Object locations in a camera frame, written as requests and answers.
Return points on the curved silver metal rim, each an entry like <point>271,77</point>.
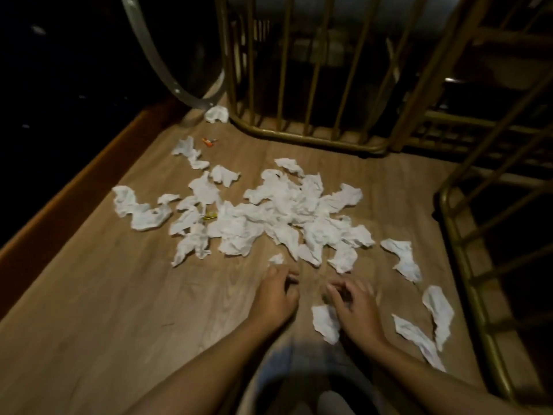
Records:
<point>151,51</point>

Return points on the person's left fingers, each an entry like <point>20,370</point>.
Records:
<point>283,274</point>

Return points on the dark round waste bin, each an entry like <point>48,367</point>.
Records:
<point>302,384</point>

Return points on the small yellow wrapper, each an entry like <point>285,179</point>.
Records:
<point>210,216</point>

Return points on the person's right thumb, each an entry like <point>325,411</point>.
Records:
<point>336,298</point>

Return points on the gold metal chair frame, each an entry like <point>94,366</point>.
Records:
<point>345,140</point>
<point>488,125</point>
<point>471,289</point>

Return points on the person's left forearm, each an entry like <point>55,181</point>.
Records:
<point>207,371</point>

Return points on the crumpled white tissue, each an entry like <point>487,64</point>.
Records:
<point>326,324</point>
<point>440,313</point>
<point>404,259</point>
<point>217,114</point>
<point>417,339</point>

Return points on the person's right forearm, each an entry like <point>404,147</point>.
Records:
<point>432,384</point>

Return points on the small orange wrapper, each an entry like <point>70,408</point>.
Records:
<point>209,142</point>

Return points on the person's left hand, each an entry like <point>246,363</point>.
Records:
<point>274,300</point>

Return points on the pile of crumpled white tissues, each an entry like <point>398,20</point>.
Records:
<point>281,211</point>

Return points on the person's right hand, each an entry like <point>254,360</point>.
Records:
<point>358,315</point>

